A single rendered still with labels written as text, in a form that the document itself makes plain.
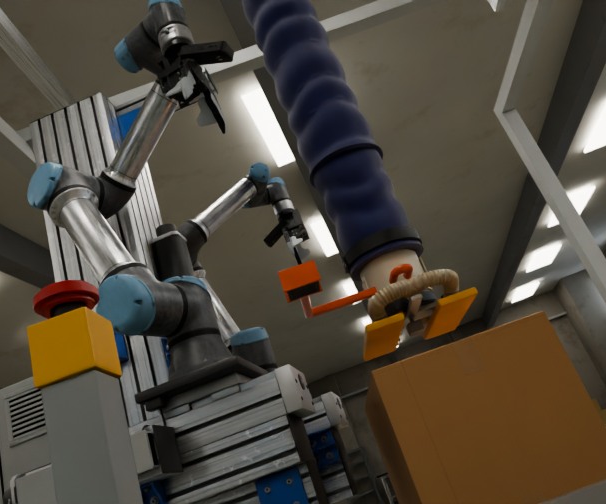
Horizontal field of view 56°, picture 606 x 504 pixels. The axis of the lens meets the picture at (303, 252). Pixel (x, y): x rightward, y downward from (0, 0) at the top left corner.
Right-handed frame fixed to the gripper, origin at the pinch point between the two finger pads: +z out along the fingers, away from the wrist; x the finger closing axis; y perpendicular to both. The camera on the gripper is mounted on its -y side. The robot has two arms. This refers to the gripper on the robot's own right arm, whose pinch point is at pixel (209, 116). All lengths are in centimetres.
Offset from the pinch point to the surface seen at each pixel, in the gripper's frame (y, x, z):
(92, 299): 6, 39, 48
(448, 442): -15, -33, 74
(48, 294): 8, 44, 47
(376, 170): -22, -59, -2
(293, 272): 1.0, -23.0, 30.0
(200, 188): 174, -382, -248
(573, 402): -40, -41, 75
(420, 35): -85, -338, -248
